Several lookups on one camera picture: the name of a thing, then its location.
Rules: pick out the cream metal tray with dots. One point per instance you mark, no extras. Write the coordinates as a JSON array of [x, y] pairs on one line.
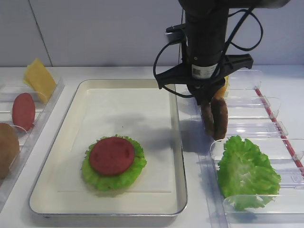
[[136, 108]]

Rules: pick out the red tomato slice in rack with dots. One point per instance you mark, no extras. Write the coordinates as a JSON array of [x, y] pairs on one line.
[[23, 111]]

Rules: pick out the brown meat patty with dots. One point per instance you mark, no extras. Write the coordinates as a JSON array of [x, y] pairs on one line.
[[220, 118], [207, 118]]

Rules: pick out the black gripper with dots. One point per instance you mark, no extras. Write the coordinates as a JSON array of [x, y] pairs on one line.
[[202, 89]]

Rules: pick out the clear acrylic rack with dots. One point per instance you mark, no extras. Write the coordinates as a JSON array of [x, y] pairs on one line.
[[27, 139], [248, 119]]

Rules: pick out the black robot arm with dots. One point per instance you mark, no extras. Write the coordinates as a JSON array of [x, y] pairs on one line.
[[208, 31]]

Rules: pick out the yellow cheese slices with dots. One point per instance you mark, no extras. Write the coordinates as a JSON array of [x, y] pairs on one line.
[[40, 80]]

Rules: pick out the red strip on rack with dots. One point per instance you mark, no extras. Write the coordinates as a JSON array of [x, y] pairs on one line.
[[281, 132]]

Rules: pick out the green lettuce leaf in rack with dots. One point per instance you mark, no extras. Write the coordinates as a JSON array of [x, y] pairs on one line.
[[246, 177]]

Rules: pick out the tomato slice on tray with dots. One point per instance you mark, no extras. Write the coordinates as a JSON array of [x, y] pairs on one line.
[[112, 156]]

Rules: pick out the right bun in right rack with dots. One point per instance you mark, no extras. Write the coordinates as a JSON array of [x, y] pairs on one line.
[[221, 92]]

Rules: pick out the lettuce leaf on tray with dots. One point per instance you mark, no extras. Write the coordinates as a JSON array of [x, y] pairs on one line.
[[117, 182]]

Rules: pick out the clear acrylic right rack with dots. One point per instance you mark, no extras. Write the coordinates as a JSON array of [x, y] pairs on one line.
[[248, 119]]

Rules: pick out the brown bun half left rack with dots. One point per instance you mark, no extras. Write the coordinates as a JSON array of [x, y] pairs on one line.
[[9, 148]]

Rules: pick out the clear acrylic left rack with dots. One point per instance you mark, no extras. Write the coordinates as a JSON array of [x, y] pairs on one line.
[[27, 139]]

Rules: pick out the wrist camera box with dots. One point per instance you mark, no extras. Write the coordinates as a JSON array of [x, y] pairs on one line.
[[176, 34]]

